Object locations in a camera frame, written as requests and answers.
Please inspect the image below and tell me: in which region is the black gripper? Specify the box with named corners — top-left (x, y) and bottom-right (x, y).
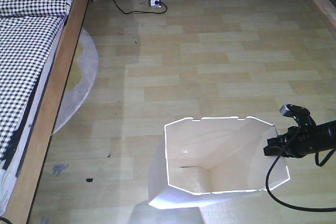
top-left (263, 126), bottom-right (320, 158)

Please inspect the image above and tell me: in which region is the white plastic trash bin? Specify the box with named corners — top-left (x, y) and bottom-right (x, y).
top-left (148, 116), bottom-right (290, 209)

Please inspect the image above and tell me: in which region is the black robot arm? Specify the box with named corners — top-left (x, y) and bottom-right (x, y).
top-left (264, 121), bottom-right (335, 158)

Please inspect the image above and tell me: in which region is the light wooden desk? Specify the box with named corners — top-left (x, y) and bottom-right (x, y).
top-left (308, 0), bottom-right (335, 38)

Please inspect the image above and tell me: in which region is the white floor power socket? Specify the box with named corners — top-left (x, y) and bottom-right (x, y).
top-left (148, 0), bottom-right (162, 8)

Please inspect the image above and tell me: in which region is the round grey yellow rug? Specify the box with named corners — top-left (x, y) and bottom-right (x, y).
top-left (52, 28), bottom-right (99, 134)

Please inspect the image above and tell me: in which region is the black white checkered bedding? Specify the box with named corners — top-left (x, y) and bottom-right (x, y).
top-left (1, 0), bottom-right (73, 169)

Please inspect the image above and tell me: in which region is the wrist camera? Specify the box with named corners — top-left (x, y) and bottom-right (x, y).
top-left (279, 104), bottom-right (316, 129)

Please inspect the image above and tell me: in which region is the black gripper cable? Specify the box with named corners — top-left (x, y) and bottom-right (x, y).
top-left (265, 126), bottom-right (336, 212)

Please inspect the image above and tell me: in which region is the black power cord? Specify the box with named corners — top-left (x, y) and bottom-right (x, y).
top-left (111, 0), bottom-right (168, 15)

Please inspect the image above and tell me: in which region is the wooden bed frame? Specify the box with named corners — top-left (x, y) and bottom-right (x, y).
top-left (3, 0), bottom-right (98, 223)

